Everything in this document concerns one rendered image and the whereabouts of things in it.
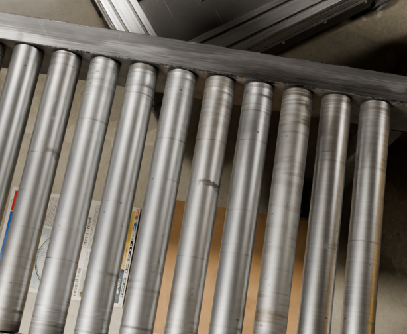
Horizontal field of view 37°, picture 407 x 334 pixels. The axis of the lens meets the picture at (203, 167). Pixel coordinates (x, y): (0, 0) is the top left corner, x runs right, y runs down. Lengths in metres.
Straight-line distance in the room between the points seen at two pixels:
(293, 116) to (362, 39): 1.05
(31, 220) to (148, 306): 0.22
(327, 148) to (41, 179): 0.45
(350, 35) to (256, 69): 1.03
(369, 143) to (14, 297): 0.59
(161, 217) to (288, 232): 0.19
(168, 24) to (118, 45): 0.70
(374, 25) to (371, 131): 1.07
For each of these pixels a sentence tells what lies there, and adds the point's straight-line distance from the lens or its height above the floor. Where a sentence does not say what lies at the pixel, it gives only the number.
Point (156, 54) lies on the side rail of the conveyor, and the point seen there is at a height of 0.80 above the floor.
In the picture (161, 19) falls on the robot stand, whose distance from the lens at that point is 1.72.
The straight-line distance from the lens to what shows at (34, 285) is 1.75.
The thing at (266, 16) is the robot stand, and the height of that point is 0.23.
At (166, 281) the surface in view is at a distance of 1.71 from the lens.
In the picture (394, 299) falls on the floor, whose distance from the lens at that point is 1.80.
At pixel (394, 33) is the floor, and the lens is 2.06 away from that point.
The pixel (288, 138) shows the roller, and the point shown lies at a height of 0.80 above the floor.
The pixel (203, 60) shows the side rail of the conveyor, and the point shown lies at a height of 0.80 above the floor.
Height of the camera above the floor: 1.70
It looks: 74 degrees down
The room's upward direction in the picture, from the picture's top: 7 degrees clockwise
